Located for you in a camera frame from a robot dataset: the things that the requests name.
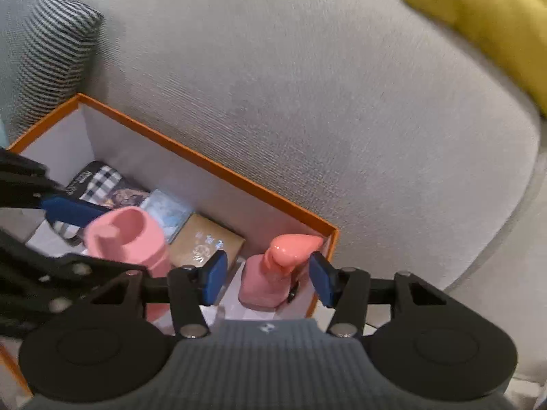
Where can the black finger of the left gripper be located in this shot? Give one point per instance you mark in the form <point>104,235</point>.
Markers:
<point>60,208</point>

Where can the brown gift box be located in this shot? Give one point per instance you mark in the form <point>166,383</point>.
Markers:
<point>199,239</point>

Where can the beige grey sofa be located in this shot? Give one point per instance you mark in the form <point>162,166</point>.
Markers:
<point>424,155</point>

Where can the blue card box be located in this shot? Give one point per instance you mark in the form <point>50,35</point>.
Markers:
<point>169,213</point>

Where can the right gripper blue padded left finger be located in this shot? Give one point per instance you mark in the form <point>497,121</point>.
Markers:
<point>211,278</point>

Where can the grey checked cushion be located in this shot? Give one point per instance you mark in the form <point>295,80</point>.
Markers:
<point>45,48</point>

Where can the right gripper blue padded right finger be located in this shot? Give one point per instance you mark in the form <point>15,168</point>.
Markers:
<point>325,280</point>

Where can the yellow cushion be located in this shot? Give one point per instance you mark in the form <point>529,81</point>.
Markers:
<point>512,33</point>

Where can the anime art card box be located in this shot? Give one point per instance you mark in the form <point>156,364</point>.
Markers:
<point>125,193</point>

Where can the plaid black white box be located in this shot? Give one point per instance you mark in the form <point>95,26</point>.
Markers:
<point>92,184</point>

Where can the pink pump bottle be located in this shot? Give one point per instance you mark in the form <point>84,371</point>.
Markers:
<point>268,279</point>

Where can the orange white storage box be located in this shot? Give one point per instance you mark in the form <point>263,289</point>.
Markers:
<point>270,358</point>

